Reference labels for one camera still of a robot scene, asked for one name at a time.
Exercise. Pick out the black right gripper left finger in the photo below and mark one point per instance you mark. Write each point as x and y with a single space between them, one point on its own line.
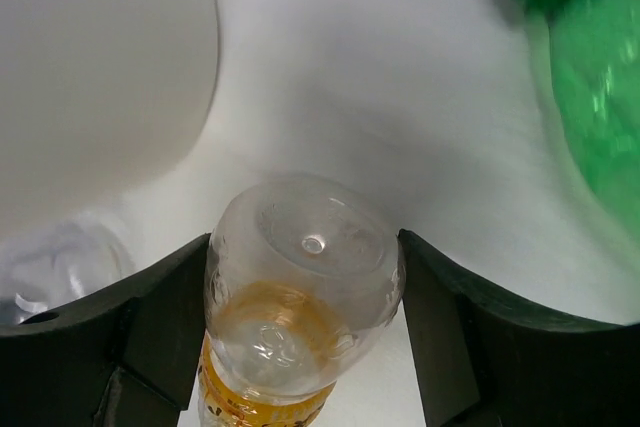
124 356

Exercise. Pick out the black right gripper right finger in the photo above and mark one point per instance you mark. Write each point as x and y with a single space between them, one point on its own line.
485 356

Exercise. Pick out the crushed clear bottle blue cap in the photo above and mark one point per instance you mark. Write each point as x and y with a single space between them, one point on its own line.
57 265

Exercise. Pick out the clear bottle orange label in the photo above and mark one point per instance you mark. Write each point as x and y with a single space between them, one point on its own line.
302 277

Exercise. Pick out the green plastic bottle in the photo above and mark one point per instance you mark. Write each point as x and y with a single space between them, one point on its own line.
590 52

